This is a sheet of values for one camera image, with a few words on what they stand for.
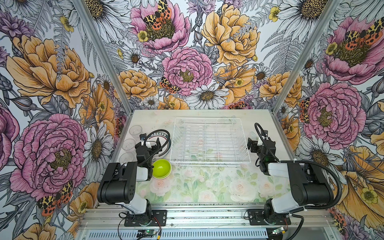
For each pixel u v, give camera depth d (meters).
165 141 1.02
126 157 0.90
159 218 0.75
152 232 0.71
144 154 0.70
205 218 0.76
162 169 0.87
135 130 1.04
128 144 0.97
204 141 1.01
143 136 0.79
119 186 0.45
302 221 0.67
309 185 0.45
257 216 0.74
